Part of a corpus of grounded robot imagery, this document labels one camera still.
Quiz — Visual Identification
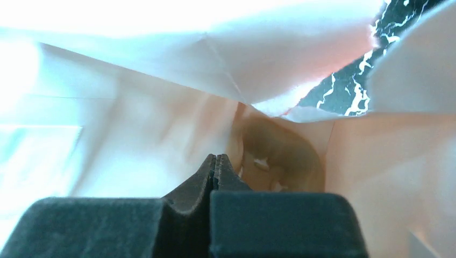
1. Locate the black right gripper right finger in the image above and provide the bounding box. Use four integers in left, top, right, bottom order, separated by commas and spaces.
209, 154, 369, 257

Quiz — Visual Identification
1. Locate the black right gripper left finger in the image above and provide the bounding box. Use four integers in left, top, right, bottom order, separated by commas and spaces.
1, 154, 216, 257

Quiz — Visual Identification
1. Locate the orange paper bag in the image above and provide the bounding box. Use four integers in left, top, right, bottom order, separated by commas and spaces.
1, 1, 455, 257

